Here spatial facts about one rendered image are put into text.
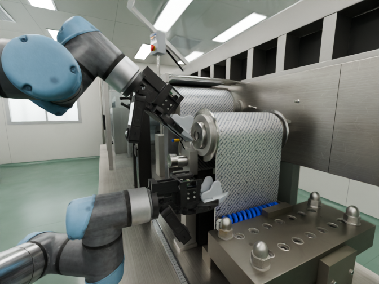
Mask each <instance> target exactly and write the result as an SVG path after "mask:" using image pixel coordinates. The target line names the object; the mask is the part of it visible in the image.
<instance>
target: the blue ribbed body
mask: <svg viewBox="0 0 379 284"><path fill-rule="evenodd" d="M277 204H278V203H277V202H275V201H274V202H270V203H266V204H265V205H261V206H257V207H253V208H250V209H245V210H244V211H243V210H241V211H240V212H236V213H232V214H231V215H230V214H227V215H226V217H228V218H230V220H231V222H232V224H234V223H237V222H240V221H243V220H246V219H250V218H253V217H256V216H259V215H261V213H262V209H263V208H266V207H270V206H273V205H277Z"/></svg>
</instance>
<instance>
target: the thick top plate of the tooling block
mask: <svg viewBox="0 0 379 284"><path fill-rule="evenodd" d="M307 203H308V201H305V202H301V203H298V204H295V205H292V211H291V212H287V213H285V214H282V215H279V216H276V217H273V218H270V219H267V218H266V217H264V216H263V215H259V216H256V217H253V218H250V219H246V220H243V221H240V222H237V223H234V224H232V229H233V239H231V240H229V241H225V240H222V239H220V238H219V237H218V232H219V231H218V230H217V229H214V230H211V231H208V254H209V256H210V257H211V258H212V260H213V261H214V262H215V264H216V265H217V267H218V268H219V269H220V270H221V272H222V273H223V274H224V276H225V277H226V278H227V280H228V281H229V283H230V284H311V283H313V282H315V281H316V280H317V276H318V266H319V259H321V258H323V257H325V256H327V255H329V254H330V253H332V252H334V251H336V250H338V249H340V248H341V247H344V246H345V245H348V246H350V247H352V248H353V249H355V250H357V253H356V255H359V254H361V253H362V252H364V251H365V250H367V249H369V248H370V247H372V246H373V240H374V233H375V230H376V225H374V224H372V223H369V222H367V221H365V220H362V219H361V220H360V223H361V225H360V226H354V225H350V224H348V223H346V222H344V221H343V220H342V218H343V215H344V212H343V211H340V210H338V209H336V208H333V207H330V206H328V205H325V204H323V203H321V208H312V207H310V206H308V205H307ZM257 241H263V242H264V243H265V244H266V245H267V247H268V254H269V256H270V269H269V270H268V271H265V272H263V271H259V270H256V269H255V268H253V267H252V266H251V264H250V257H251V250H253V246H254V244H255V243H256V242H257Z"/></svg>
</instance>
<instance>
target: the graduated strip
mask: <svg viewBox="0 0 379 284"><path fill-rule="evenodd" d="M151 221H152V223H153V225H154V227H155V230H156V232H157V234H158V236H159V238H160V240H161V243H162V245H163V247H164V249H165V251H166V253H167V255H168V258H169V260H170V262H171V264H172V266H173V268H174V270H175V273H176V275H177V277H178V279H179V282H180V284H190V282H189V280H188V278H187V276H186V274H185V272H184V270H183V268H182V266H181V264H180V262H179V260H178V258H177V257H176V255H175V253H174V251H173V249H172V247H171V245H170V243H169V241H168V239H167V238H166V235H165V233H164V231H163V230H162V228H161V226H160V224H159V222H158V220H157V219H154V220H151Z"/></svg>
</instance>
